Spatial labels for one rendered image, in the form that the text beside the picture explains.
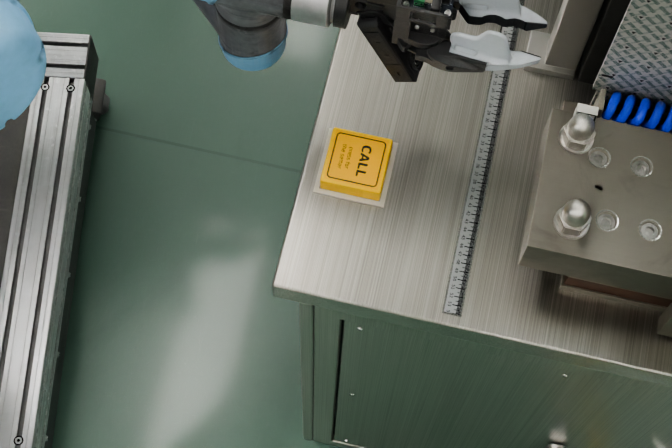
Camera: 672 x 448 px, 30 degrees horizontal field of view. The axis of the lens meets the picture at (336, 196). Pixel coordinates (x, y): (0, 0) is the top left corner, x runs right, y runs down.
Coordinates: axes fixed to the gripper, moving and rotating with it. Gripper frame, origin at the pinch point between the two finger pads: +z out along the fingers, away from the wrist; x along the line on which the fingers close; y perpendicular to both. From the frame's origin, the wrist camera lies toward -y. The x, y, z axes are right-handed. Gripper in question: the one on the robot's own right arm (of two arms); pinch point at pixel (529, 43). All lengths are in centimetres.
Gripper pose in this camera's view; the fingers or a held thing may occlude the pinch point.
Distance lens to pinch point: 131.2
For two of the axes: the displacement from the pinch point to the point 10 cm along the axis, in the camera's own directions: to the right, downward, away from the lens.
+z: 9.7, 2.2, -0.7
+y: 0.3, -4.0, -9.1
